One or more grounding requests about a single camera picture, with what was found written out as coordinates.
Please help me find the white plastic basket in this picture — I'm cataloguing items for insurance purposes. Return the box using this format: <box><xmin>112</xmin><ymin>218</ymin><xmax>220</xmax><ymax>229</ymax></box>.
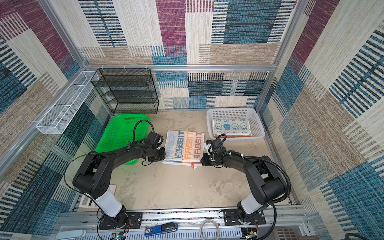
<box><xmin>207</xmin><ymin>108</ymin><xmax>265</xmax><ymax>142</ymax></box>

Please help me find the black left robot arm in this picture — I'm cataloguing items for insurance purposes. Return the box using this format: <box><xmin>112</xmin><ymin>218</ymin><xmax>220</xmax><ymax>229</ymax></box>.
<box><xmin>73</xmin><ymin>132</ymin><xmax>166</xmax><ymax>218</ymax></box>

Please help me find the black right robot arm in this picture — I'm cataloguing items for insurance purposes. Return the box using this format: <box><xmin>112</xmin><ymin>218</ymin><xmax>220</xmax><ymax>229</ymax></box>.
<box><xmin>201</xmin><ymin>138</ymin><xmax>292</xmax><ymax>225</ymax></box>

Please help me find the blue black stapler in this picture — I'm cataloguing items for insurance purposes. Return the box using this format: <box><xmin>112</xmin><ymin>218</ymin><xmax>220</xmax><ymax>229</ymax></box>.
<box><xmin>144</xmin><ymin>222</ymin><xmax>179</xmax><ymax>237</ymax></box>

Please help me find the orange bunny pattern towel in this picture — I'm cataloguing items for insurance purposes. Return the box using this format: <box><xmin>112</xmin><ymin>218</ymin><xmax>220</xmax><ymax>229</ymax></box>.
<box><xmin>215</xmin><ymin>133</ymin><xmax>252</xmax><ymax>138</ymax></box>

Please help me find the white desk calculator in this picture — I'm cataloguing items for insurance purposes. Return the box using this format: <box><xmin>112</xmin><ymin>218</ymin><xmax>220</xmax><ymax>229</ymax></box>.
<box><xmin>79</xmin><ymin>184</ymin><xmax>117</xmax><ymax>209</ymax></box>

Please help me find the light blue flat object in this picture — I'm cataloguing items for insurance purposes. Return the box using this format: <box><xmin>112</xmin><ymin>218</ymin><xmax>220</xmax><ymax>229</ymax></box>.
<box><xmin>56</xmin><ymin>230</ymin><xmax>87</xmax><ymax>240</ymax></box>

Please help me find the white wire mesh tray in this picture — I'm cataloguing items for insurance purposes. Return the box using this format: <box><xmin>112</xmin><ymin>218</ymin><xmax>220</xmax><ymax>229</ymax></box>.
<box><xmin>36</xmin><ymin>71</ymin><xmax>95</xmax><ymax>135</ymax></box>

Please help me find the black wire mesh shelf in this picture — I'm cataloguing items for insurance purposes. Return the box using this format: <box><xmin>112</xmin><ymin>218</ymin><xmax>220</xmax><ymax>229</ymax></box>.
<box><xmin>91</xmin><ymin>68</ymin><xmax>159</xmax><ymax>115</ymax></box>

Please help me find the green plastic laundry basket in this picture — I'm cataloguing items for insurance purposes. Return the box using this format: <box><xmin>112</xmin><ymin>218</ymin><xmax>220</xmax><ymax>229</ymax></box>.
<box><xmin>95</xmin><ymin>114</ymin><xmax>150</xmax><ymax>153</ymax></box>

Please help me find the coiled white cable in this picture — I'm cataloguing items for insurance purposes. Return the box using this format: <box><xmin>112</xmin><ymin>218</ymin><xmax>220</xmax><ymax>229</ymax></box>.
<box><xmin>200</xmin><ymin>219</ymin><xmax>221</xmax><ymax>240</ymax></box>

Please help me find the blue patterned towel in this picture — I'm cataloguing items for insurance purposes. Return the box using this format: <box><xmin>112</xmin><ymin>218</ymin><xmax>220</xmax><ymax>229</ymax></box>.
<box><xmin>212</xmin><ymin>119</ymin><xmax>252</xmax><ymax>135</ymax></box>

